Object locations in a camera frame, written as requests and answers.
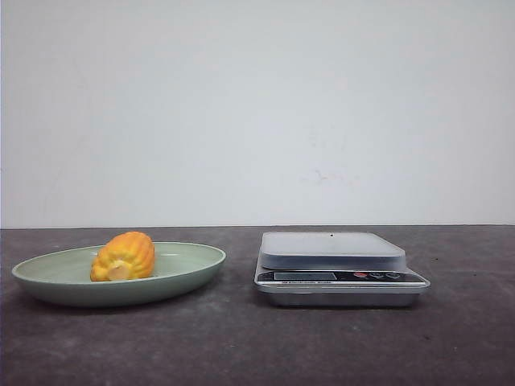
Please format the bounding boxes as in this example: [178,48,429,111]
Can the yellow corn cob piece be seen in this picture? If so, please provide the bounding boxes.
[90,231,155,281]

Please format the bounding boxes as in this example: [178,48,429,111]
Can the silver digital kitchen scale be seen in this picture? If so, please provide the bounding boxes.
[254,232,431,307]

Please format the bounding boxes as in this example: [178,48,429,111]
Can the green oval plate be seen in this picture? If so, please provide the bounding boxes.
[12,242,226,308]

